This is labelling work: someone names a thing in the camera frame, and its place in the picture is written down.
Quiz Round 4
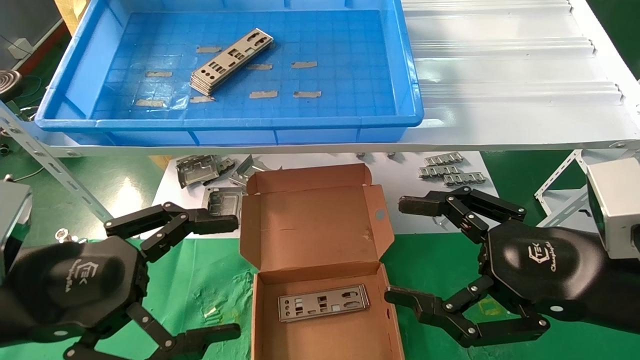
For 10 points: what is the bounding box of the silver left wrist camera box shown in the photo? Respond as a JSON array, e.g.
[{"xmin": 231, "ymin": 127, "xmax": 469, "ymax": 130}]
[{"xmin": 0, "ymin": 181, "xmax": 33, "ymax": 281}]

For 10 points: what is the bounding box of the folded grey metal bracket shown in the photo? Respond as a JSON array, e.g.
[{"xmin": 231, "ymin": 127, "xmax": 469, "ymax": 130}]
[{"xmin": 228, "ymin": 154, "xmax": 283, "ymax": 187}]

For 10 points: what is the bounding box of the green cloth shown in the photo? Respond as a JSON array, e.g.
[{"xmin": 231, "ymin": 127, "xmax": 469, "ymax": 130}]
[{"xmin": 0, "ymin": 232, "xmax": 640, "ymax": 360}]

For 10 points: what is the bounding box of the brown cardboard box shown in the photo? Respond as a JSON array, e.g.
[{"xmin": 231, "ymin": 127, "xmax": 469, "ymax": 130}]
[{"xmin": 239, "ymin": 163, "xmax": 406, "ymax": 360}]

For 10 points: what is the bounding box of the white board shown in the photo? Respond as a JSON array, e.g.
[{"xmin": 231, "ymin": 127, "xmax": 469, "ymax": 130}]
[{"xmin": 140, "ymin": 151, "xmax": 501, "ymax": 240}]

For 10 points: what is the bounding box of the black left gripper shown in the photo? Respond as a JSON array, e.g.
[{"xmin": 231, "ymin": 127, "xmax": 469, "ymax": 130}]
[{"xmin": 0, "ymin": 202, "xmax": 242, "ymax": 360}]

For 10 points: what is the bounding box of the blue plastic tray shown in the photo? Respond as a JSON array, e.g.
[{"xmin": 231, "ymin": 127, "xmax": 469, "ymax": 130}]
[{"xmin": 34, "ymin": 0, "xmax": 425, "ymax": 147}]

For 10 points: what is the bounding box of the white floor cable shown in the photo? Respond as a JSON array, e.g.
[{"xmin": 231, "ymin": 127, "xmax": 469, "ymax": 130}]
[{"xmin": 0, "ymin": 166, "xmax": 46, "ymax": 185}]

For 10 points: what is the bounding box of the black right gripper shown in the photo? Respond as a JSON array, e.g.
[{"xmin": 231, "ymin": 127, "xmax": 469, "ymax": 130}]
[{"xmin": 384, "ymin": 186, "xmax": 640, "ymax": 348}]

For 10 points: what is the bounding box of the large grey metal bracket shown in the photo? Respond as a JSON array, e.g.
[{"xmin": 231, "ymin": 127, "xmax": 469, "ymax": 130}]
[{"xmin": 175, "ymin": 154, "xmax": 222, "ymax": 189}]

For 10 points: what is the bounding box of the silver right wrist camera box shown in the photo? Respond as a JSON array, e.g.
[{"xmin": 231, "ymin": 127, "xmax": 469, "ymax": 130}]
[{"xmin": 585, "ymin": 157, "xmax": 640, "ymax": 261}]

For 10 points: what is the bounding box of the silver binder clip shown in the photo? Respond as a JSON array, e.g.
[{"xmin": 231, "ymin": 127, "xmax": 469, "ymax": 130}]
[{"xmin": 55, "ymin": 228, "xmax": 90, "ymax": 245}]

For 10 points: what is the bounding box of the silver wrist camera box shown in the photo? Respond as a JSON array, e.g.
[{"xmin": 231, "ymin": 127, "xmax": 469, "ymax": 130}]
[
  {"xmin": 0, "ymin": 181, "xmax": 33, "ymax": 281},
  {"xmin": 585, "ymin": 157, "xmax": 640, "ymax": 261}
]

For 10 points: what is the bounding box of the white wall socket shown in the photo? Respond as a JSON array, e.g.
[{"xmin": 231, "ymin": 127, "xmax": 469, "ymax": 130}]
[{"xmin": 7, "ymin": 37, "xmax": 33, "ymax": 59}]

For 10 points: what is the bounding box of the wooden stool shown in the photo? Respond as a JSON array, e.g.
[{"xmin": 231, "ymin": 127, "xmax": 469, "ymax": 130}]
[{"xmin": 54, "ymin": 0, "xmax": 91, "ymax": 36}]

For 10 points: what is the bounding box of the silver metal I/O shield plate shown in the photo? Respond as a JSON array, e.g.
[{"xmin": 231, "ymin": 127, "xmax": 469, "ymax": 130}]
[
  {"xmin": 277, "ymin": 284, "xmax": 371, "ymax": 323},
  {"xmin": 190, "ymin": 28, "xmax": 275, "ymax": 93},
  {"xmin": 190, "ymin": 34, "xmax": 275, "ymax": 96}
]

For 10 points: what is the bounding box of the grey slotted steel shelf post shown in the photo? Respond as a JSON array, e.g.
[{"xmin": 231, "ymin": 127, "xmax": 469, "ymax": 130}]
[
  {"xmin": 0, "ymin": 100, "xmax": 115, "ymax": 223},
  {"xmin": 533, "ymin": 149, "xmax": 591, "ymax": 229}
]

